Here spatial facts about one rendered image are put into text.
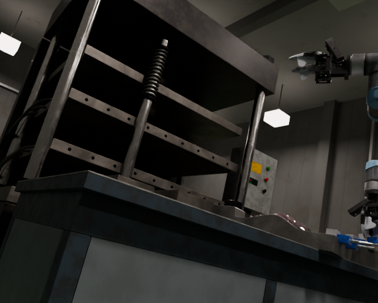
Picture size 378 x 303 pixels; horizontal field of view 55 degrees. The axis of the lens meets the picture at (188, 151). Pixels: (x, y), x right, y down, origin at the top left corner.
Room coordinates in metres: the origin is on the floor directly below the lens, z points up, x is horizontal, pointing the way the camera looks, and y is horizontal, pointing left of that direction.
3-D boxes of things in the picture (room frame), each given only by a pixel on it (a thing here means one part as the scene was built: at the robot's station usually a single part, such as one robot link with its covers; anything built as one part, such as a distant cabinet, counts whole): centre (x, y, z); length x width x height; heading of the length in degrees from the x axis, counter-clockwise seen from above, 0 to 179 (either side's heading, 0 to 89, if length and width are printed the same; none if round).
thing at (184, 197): (1.24, -0.01, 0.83); 0.20 x 0.15 x 0.07; 34
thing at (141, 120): (1.73, 0.27, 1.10); 0.05 x 0.05 x 1.30
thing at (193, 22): (2.11, 0.32, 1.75); 1.30 x 0.84 x 0.61; 124
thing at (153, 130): (2.15, 0.34, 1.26); 1.10 x 0.74 x 0.05; 124
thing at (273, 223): (1.43, -0.42, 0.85); 0.50 x 0.26 x 0.11; 51
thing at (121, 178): (1.16, 0.18, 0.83); 0.17 x 0.13 x 0.06; 34
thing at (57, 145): (2.15, 0.34, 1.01); 1.10 x 0.74 x 0.05; 124
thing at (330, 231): (1.23, -0.60, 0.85); 0.13 x 0.05 x 0.05; 51
